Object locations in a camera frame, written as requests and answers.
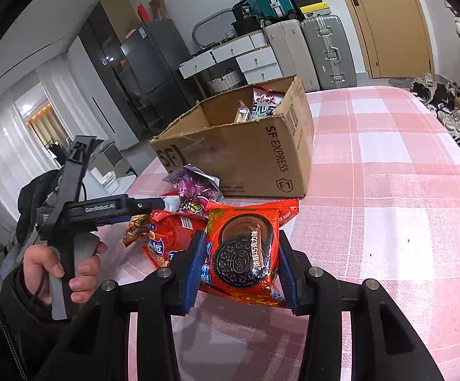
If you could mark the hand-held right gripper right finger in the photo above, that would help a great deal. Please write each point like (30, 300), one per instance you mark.
(288, 281)

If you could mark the wooden door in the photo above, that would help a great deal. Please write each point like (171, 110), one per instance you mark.
(392, 27)

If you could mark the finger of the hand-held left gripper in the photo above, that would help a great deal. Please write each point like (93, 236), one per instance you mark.
(119, 220)
(146, 204)

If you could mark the person's left forearm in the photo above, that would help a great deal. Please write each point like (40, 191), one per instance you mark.
(20, 317)

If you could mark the black and yellow box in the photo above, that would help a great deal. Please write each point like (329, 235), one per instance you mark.
(315, 10)

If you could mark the woven laundry basket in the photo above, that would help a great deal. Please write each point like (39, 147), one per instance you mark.
(226, 83)

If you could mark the white and grey appliance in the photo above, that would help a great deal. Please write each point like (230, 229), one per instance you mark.
(107, 166)

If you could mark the dark grey refrigerator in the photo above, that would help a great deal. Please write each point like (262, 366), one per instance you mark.
(154, 59)

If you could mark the person's left hand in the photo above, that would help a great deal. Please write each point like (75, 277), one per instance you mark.
(39, 266)

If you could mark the large cardboard box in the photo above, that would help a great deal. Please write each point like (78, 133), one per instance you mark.
(121, 12)

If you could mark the beige suitcase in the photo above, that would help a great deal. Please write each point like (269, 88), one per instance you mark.
(289, 51)

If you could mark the dark jacket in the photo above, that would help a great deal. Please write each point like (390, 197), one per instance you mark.
(35, 194)

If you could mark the small beige snack packet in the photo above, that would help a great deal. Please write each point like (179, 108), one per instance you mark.
(242, 114)

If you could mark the white curtain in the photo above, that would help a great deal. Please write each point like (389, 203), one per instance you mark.
(0, 147)

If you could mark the narrow brown cardboard box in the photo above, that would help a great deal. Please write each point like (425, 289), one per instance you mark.
(158, 8)

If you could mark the grey oval frame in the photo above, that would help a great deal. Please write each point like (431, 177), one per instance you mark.
(195, 31)

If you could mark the red snack packet blue label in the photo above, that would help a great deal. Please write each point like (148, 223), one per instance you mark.
(166, 238)

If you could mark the red cookie packet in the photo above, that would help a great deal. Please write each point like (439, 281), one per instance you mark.
(242, 254)

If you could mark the black bucket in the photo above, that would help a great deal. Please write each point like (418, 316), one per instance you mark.
(244, 11)

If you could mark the pink checked tablecloth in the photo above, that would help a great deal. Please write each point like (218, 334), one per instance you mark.
(372, 206)

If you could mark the white desk with drawers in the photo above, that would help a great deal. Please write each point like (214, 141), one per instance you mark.
(253, 63)

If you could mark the black storage bin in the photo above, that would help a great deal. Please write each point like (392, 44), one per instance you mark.
(246, 27)

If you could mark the red and white snack bag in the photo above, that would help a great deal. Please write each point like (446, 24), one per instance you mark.
(265, 105)

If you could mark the yellow snack packet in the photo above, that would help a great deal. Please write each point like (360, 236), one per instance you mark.
(137, 228)

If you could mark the dark glass cabinet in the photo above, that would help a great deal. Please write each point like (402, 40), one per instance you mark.
(99, 51)

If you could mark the purple snack packet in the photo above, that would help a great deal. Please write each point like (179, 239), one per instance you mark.
(192, 190)

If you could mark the silver suitcase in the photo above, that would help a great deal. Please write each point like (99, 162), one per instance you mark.
(329, 51)

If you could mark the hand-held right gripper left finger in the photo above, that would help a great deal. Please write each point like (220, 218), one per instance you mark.
(196, 274)

